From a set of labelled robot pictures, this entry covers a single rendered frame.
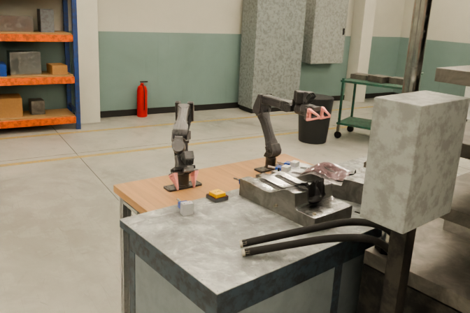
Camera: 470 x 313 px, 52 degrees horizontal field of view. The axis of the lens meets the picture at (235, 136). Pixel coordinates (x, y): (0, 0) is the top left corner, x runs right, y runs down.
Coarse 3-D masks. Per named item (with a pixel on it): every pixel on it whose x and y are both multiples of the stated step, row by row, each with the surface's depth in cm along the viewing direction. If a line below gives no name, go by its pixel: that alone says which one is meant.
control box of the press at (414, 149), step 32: (384, 96) 148; (416, 96) 151; (448, 96) 154; (384, 128) 146; (416, 128) 138; (448, 128) 149; (384, 160) 147; (416, 160) 141; (448, 160) 154; (384, 192) 149; (416, 192) 145; (448, 192) 160; (384, 224) 150; (416, 224) 150; (384, 288) 168
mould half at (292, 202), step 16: (272, 176) 246; (288, 176) 248; (240, 192) 242; (256, 192) 233; (272, 192) 224; (288, 192) 215; (304, 192) 216; (272, 208) 225; (288, 208) 217; (304, 208) 215; (320, 208) 216; (336, 208) 217; (304, 224) 210
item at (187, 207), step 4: (180, 204) 217; (184, 204) 215; (188, 204) 215; (192, 204) 216; (180, 208) 217; (184, 208) 215; (188, 208) 216; (192, 208) 217; (180, 212) 218; (184, 212) 215; (188, 212) 216; (192, 212) 217
